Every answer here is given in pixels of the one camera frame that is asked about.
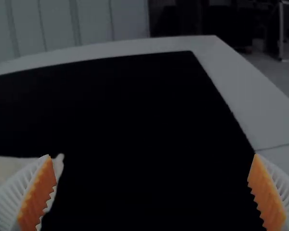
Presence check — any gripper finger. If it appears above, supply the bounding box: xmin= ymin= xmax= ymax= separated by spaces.
xmin=247 ymin=153 xmax=289 ymax=231
xmin=0 ymin=154 xmax=58 ymax=231

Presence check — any pale towel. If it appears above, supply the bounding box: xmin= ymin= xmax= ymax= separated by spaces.
xmin=0 ymin=153 xmax=65 ymax=214

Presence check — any black mat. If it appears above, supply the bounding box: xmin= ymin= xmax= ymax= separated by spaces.
xmin=0 ymin=50 xmax=267 ymax=231

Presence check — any grey cupboard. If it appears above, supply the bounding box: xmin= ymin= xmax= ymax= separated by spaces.
xmin=0 ymin=0 xmax=150 ymax=61

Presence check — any metal frame cart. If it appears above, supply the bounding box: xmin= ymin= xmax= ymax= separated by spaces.
xmin=278 ymin=0 xmax=289 ymax=62

